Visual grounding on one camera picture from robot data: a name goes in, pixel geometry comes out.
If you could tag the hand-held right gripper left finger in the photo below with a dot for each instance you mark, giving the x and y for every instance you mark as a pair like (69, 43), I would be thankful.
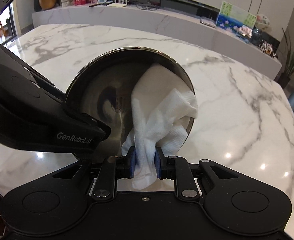
(132, 163)

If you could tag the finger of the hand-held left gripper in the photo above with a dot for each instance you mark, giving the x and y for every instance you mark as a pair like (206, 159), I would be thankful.
(97, 130)
(49, 86)

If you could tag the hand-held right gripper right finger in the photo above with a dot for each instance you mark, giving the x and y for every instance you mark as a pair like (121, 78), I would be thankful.
(158, 165)

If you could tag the stainless steel bowl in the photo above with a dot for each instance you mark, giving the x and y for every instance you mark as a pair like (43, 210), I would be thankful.
(104, 87)

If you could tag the white paper towel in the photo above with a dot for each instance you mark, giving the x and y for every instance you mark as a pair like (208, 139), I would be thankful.
(161, 92)

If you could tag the red gift box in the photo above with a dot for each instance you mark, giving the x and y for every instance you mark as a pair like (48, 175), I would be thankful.
(80, 1)

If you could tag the black remote control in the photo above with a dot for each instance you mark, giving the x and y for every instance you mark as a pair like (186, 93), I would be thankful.
(97, 4)

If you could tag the white marble sideboard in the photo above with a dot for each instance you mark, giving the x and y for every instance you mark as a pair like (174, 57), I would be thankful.
(137, 17)

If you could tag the grey notebook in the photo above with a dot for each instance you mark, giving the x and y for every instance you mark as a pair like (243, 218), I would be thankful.
(208, 22)

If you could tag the black soundbar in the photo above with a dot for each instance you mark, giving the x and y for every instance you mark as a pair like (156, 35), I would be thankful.
(179, 2)

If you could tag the packaged snacks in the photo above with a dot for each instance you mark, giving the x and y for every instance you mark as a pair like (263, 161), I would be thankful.
(244, 32)

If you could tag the black and white cow figurines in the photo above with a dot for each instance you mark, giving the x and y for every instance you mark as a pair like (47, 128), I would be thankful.
(268, 48)

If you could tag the lotus pond painting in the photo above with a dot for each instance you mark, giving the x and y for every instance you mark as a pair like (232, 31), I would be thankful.
(231, 20)

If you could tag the potted plant with long leaves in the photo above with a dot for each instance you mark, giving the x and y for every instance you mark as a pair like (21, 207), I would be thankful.
(292, 62)

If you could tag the decorative painted plate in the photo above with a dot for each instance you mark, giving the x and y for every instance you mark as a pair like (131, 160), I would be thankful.
(263, 21)

